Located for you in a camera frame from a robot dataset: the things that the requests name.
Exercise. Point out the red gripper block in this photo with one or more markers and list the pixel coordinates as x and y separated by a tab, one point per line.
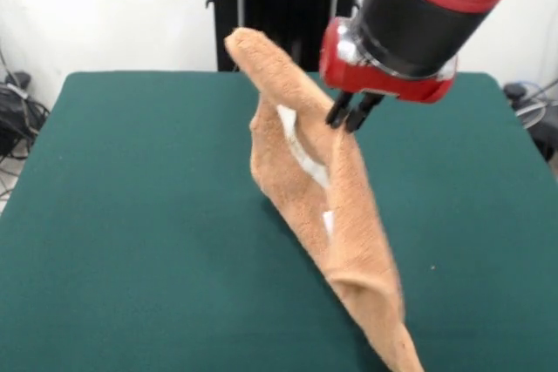
370	78

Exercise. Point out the tan terry towel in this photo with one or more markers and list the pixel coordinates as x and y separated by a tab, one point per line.
331	198

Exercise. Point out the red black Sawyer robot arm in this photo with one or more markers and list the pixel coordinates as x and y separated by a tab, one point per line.
436	2

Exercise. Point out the dark green table cloth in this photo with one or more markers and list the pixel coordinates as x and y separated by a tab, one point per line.
131	215

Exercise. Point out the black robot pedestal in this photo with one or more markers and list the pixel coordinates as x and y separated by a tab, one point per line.
283	15

